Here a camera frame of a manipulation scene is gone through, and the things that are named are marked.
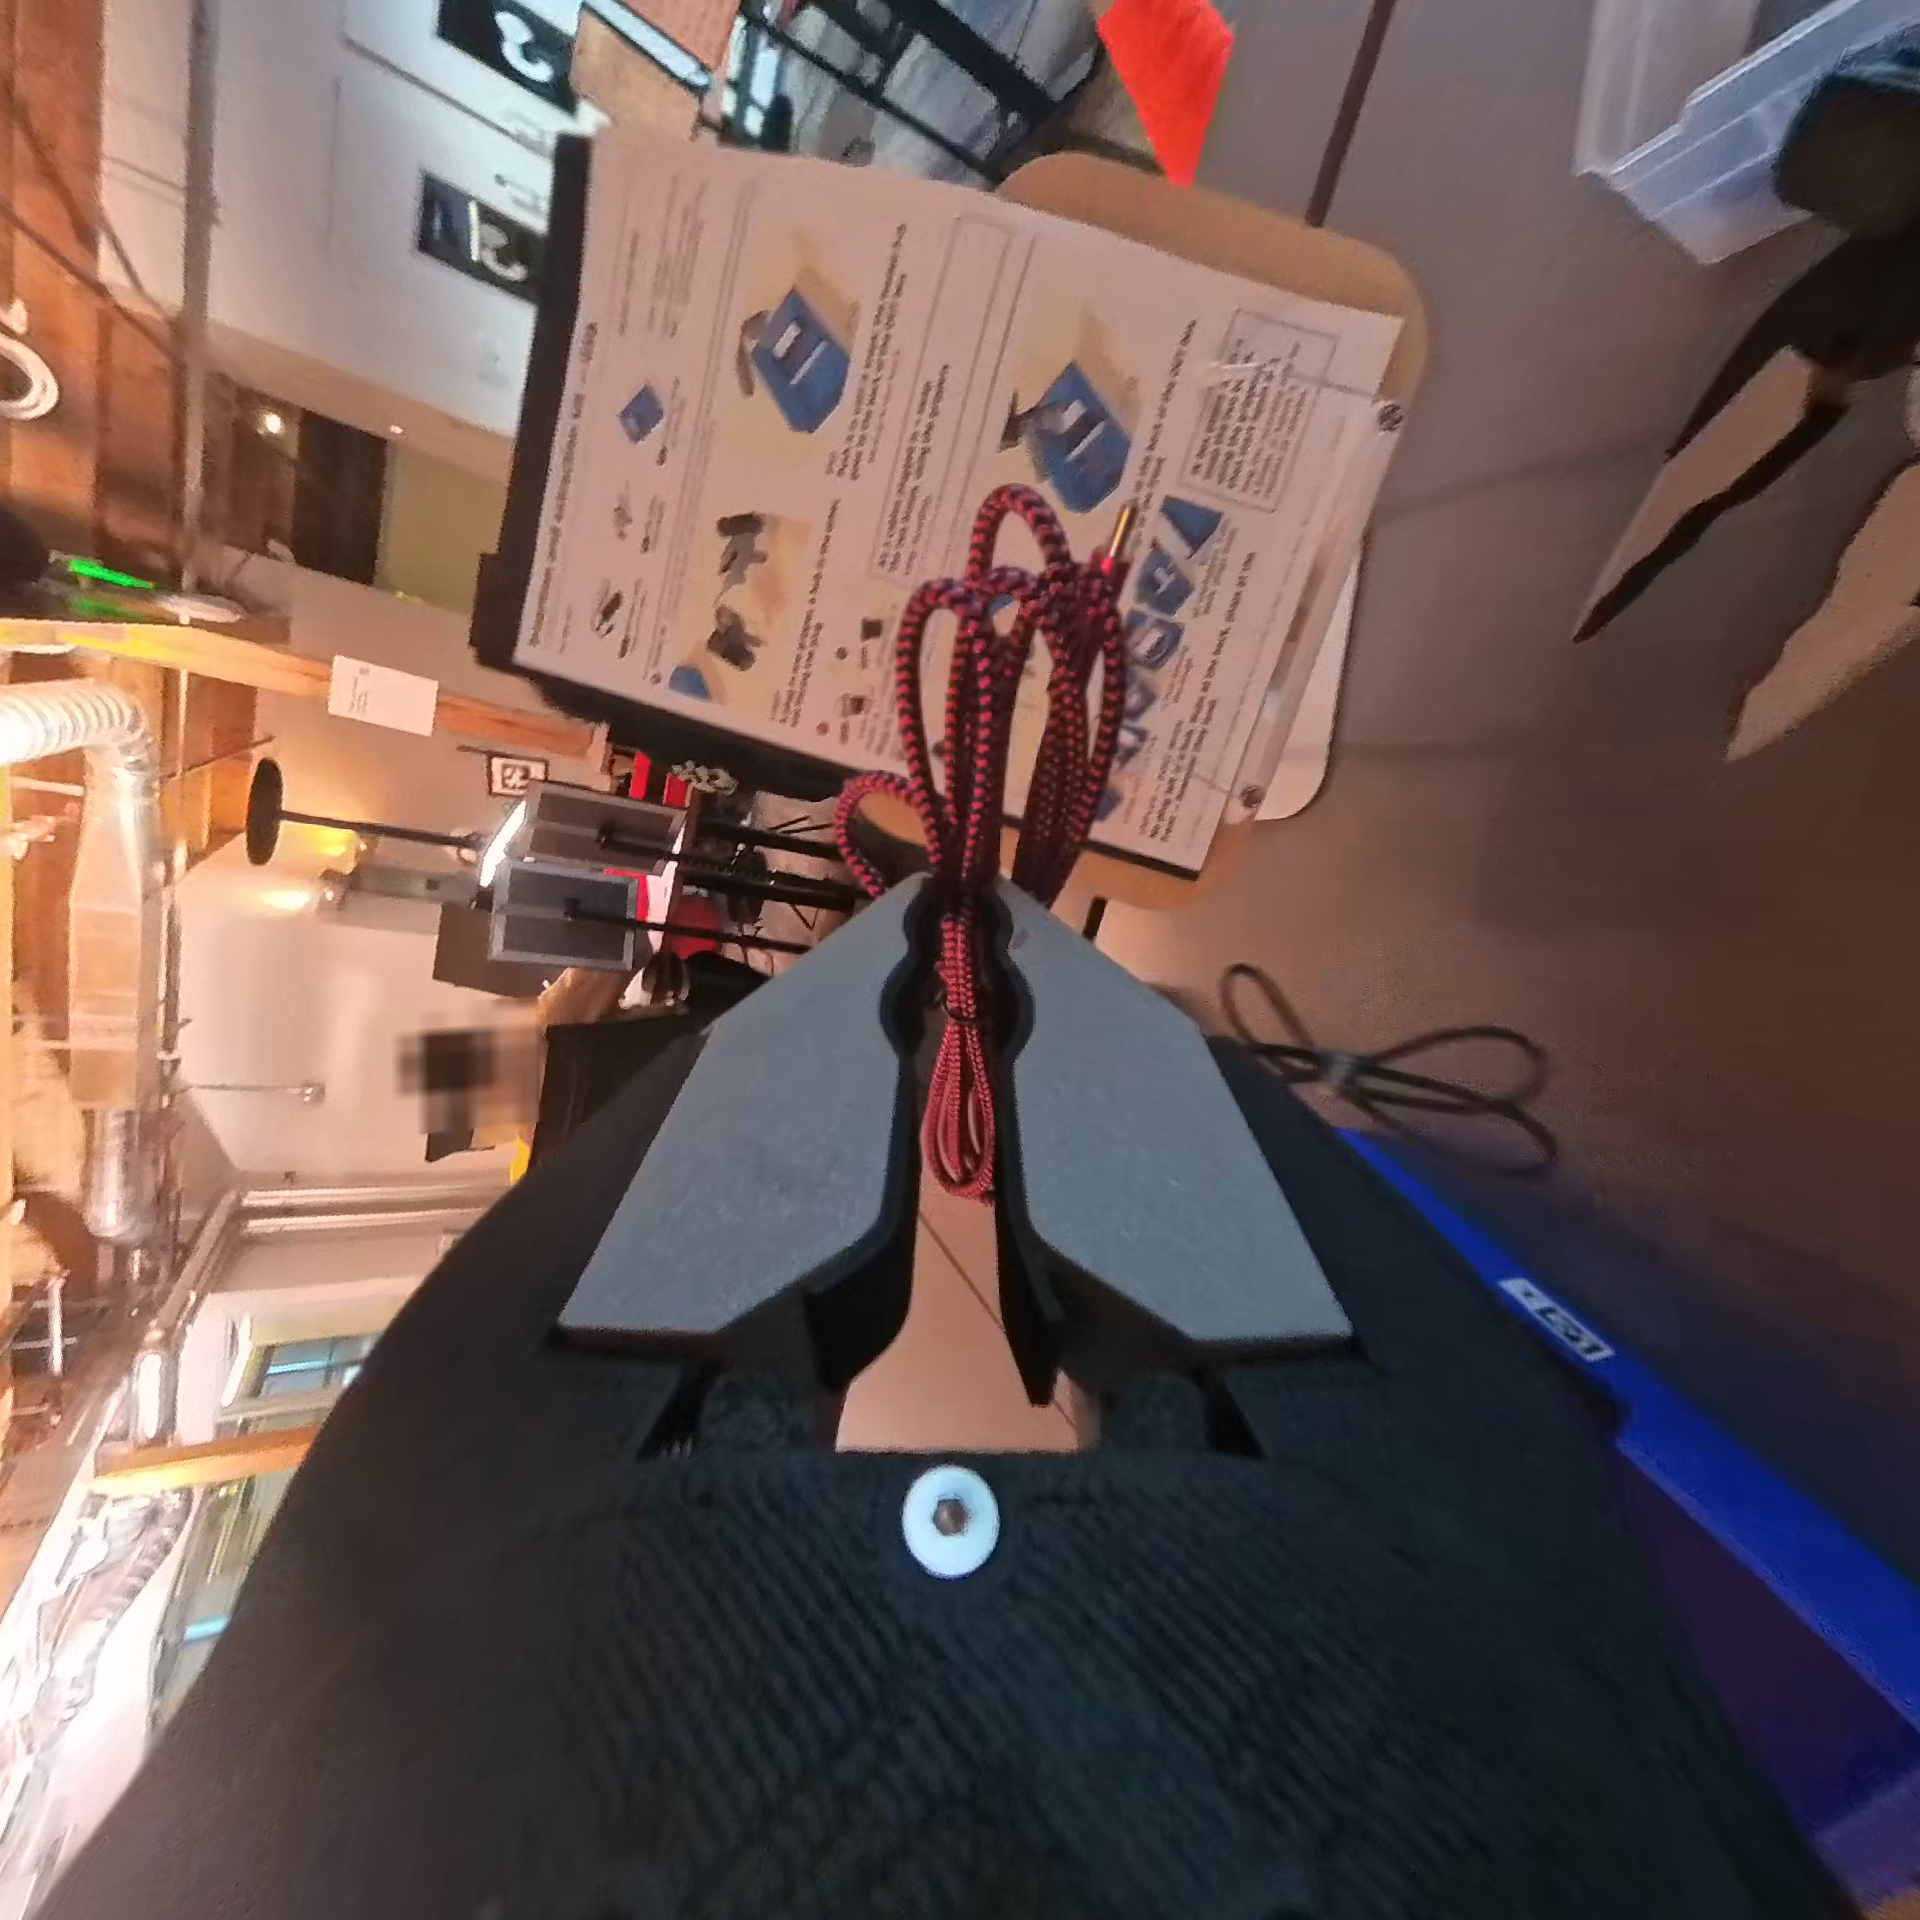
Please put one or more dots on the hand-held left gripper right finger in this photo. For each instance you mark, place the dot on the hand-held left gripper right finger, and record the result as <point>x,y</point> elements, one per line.
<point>1170,1184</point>

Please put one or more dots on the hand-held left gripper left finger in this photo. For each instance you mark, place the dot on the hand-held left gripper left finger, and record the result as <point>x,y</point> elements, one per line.
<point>750,1171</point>

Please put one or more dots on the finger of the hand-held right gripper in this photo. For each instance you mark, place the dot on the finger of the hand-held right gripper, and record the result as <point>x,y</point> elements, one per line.
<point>1861,601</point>
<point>1724,480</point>

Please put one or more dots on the blue plastic bin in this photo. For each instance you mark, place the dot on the blue plastic bin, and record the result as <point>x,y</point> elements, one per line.
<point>1724,1501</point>

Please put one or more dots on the clear plastic bin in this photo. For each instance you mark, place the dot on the clear plastic bin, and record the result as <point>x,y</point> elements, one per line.
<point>1664,91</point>

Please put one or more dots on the white stand base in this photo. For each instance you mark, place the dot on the white stand base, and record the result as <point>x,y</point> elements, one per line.
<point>1305,751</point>

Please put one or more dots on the black floor lamp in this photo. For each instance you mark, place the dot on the black floor lamp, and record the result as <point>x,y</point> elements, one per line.
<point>267,811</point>

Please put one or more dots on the orange traffic cone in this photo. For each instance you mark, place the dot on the orange traffic cone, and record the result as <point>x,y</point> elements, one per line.
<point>1170,75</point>

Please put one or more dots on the instruction sheet on board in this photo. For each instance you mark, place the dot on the instruction sheet on board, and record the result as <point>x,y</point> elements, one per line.
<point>900,375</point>

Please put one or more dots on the silver air duct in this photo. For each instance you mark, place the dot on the silver air duct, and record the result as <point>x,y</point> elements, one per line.
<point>120,900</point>

